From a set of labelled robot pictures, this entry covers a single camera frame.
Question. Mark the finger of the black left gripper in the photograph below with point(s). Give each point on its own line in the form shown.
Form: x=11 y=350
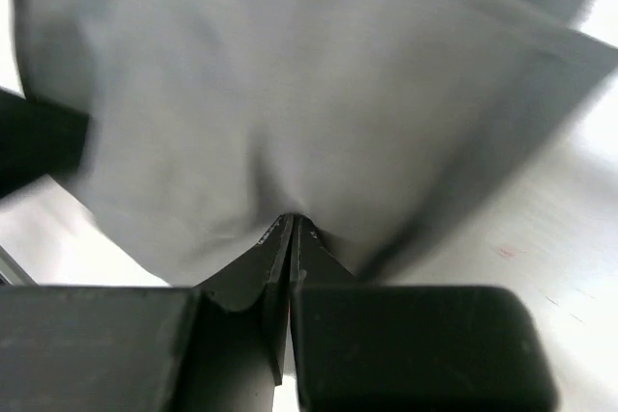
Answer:
x=41 y=138

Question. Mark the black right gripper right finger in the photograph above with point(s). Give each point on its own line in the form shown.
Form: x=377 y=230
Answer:
x=363 y=347

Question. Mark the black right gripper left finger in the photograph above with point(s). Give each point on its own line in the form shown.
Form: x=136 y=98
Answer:
x=219 y=346

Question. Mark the grey pleated skirt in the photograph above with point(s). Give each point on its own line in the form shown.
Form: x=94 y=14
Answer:
x=385 y=122

